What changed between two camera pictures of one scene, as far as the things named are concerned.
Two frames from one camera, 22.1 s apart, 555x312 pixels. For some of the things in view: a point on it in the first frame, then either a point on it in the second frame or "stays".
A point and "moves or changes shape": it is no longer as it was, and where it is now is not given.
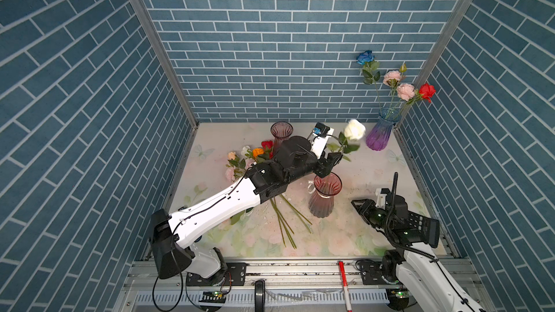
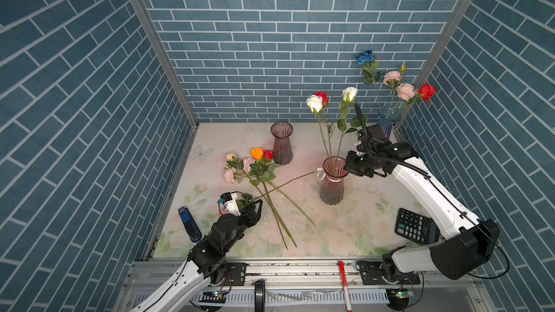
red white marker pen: [345, 285] stays
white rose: [246, 151] → [345, 126]
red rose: [267, 145] → [324, 97]
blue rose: [369, 69] stays
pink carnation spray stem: [401, 92] stays
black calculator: [423, 229] stays
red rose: [426, 91] stays
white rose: [350, 141] → [316, 103]
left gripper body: [319, 166] → [244, 222]
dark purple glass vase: [281, 131] stays
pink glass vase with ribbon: [323, 190] moves or changes shape
